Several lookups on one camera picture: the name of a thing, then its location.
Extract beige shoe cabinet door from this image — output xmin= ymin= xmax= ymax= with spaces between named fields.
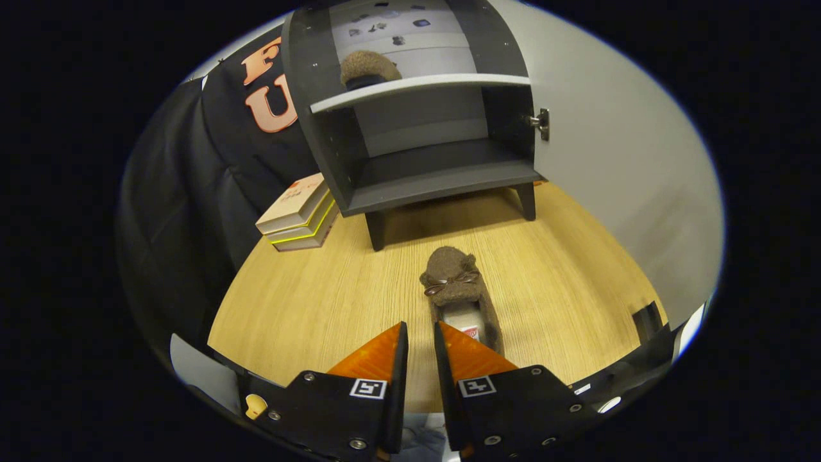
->
xmin=494 ymin=0 xmax=725 ymax=328

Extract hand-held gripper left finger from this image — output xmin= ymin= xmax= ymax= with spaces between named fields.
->
xmin=241 ymin=321 xmax=409 ymax=462

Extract person's blue trousers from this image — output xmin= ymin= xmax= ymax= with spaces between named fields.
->
xmin=394 ymin=413 xmax=453 ymax=462

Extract book with yellow edge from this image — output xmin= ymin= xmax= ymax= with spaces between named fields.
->
xmin=266 ymin=196 xmax=336 ymax=244

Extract brown fuzzy shoe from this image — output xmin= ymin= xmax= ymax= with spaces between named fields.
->
xmin=419 ymin=246 xmax=505 ymax=357
xmin=340 ymin=50 xmax=403 ymax=90

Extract thick pale book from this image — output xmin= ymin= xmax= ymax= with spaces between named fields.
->
xmin=275 ymin=205 xmax=341 ymax=252

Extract beige book with red print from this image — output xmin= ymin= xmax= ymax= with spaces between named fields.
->
xmin=255 ymin=173 xmax=329 ymax=235

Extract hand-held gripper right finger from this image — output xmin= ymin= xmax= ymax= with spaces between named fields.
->
xmin=434 ymin=321 xmax=600 ymax=459

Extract white cabinet shelf board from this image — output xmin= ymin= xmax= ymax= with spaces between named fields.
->
xmin=310 ymin=73 xmax=532 ymax=115

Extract dark grey shoe cabinet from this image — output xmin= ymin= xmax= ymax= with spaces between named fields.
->
xmin=282 ymin=0 xmax=546 ymax=252

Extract metal door hinge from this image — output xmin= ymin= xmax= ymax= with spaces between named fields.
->
xmin=527 ymin=108 xmax=551 ymax=142

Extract black backdrop cloth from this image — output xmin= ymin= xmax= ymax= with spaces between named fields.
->
xmin=119 ymin=26 xmax=321 ymax=360

